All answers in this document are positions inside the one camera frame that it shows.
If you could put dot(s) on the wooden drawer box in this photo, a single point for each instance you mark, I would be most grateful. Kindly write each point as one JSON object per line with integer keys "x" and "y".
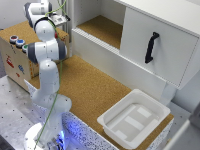
{"x": 13, "y": 63}

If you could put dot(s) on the blue button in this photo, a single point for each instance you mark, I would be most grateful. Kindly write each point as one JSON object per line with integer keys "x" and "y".
{"x": 20, "y": 42}

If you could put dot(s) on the red button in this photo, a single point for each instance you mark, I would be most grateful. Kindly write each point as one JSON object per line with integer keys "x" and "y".
{"x": 13, "y": 39}

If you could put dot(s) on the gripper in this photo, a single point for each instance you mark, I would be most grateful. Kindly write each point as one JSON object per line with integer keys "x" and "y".
{"x": 59, "y": 19}

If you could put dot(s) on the white sliding door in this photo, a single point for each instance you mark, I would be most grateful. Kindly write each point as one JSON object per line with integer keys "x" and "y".
{"x": 166, "y": 50}

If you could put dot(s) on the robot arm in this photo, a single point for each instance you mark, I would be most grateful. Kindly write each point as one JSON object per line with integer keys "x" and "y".
{"x": 46, "y": 83}

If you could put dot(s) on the white cabinet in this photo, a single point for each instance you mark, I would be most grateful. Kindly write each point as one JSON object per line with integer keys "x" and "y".
{"x": 100, "y": 50}

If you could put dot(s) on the green button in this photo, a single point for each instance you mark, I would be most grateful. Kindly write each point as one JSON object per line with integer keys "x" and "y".
{"x": 25, "y": 48}

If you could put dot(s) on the white plastic box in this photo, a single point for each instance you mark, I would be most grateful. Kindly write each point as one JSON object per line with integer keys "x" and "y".
{"x": 133, "y": 120}

